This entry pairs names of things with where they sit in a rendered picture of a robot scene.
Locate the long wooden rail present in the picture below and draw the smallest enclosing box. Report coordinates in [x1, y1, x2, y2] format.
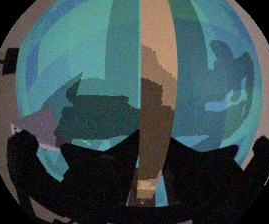
[137, 0, 178, 198]

